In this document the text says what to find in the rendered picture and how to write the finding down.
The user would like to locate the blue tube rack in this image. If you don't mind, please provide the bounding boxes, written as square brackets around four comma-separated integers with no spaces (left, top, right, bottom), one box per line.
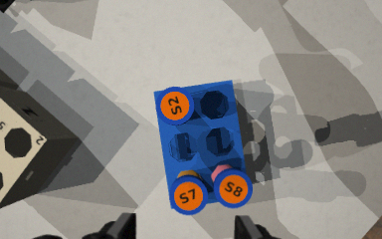
[157,80,247,204]

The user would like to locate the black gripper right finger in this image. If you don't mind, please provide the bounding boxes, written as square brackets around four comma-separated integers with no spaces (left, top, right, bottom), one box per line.
[234,215,281,239]

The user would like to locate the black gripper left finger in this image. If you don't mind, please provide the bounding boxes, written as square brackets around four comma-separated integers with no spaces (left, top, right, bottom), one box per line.
[33,212,136,239]

